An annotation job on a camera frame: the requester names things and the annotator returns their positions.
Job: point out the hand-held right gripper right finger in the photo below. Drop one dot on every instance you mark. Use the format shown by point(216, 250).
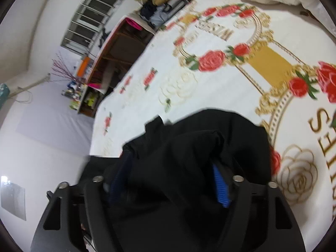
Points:
point(221, 186)

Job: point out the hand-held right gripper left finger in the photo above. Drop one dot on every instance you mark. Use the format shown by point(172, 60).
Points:
point(115, 191)

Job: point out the black long coat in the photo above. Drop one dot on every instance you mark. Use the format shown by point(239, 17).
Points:
point(183, 141)

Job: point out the pile of clothes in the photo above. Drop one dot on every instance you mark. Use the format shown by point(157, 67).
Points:
point(160, 11)

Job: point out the cluttered low shelf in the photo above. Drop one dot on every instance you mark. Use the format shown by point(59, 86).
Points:
point(89, 99)

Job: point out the floral rose bed sheet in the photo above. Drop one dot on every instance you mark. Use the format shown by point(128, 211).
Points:
point(223, 84)

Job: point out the orange box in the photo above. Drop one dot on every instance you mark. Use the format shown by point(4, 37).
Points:
point(84, 67)

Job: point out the dried purple flower branches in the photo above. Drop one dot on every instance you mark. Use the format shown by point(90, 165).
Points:
point(63, 71)

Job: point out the wooden desk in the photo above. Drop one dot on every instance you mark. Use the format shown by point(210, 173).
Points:
point(123, 44)

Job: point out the green cloth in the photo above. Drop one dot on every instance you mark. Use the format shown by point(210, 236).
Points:
point(4, 94)

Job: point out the barred window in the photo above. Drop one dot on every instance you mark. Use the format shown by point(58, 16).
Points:
point(89, 18)

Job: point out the shiny wall sheet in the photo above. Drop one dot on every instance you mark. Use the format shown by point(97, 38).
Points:
point(13, 199)

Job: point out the white wall pipe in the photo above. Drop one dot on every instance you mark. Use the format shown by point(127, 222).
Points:
point(29, 88)

